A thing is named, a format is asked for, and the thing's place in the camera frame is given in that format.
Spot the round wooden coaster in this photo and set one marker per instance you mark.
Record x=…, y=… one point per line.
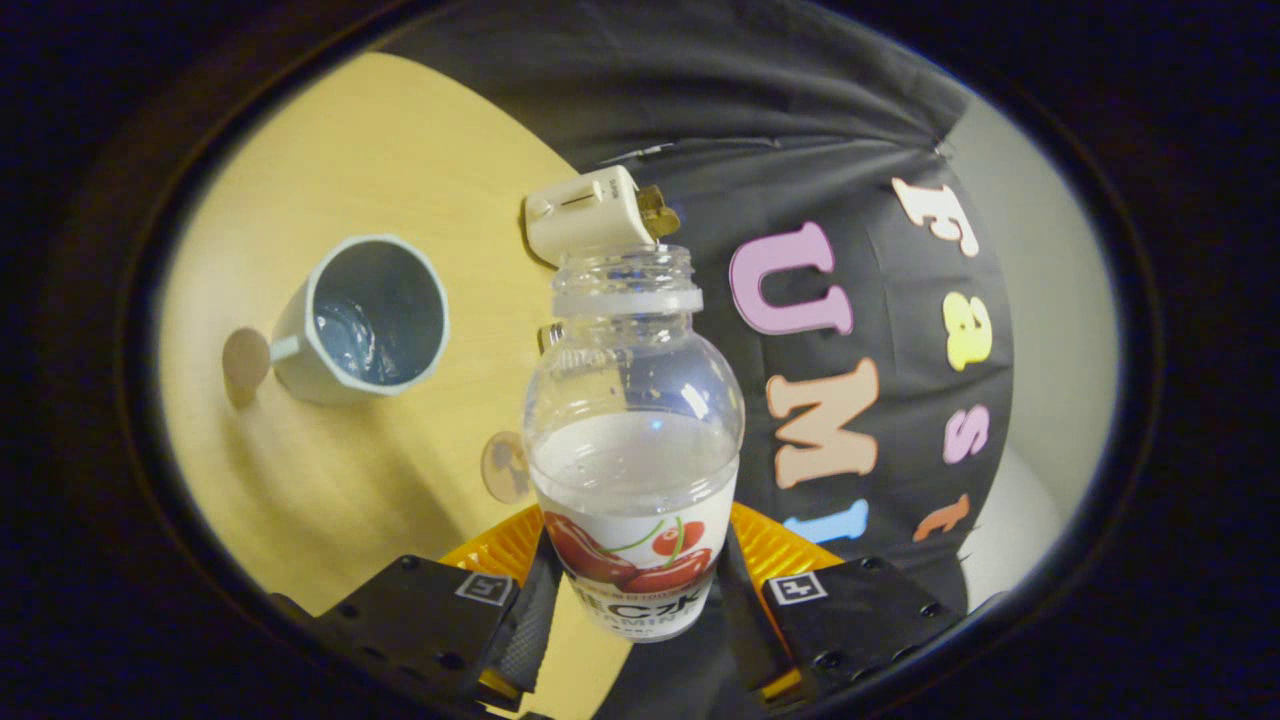
x=500, y=470

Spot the cream toaster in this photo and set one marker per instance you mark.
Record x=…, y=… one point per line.
x=585, y=215

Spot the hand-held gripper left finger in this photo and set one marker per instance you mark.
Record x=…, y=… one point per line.
x=430, y=620

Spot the wooden table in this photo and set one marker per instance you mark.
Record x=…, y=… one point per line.
x=330, y=500

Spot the clear juice bottle cherry label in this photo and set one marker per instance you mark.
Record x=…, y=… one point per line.
x=635, y=480

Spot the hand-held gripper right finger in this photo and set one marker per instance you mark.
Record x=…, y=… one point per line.
x=860, y=620

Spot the toast slices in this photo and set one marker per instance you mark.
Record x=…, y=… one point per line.
x=660, y=212

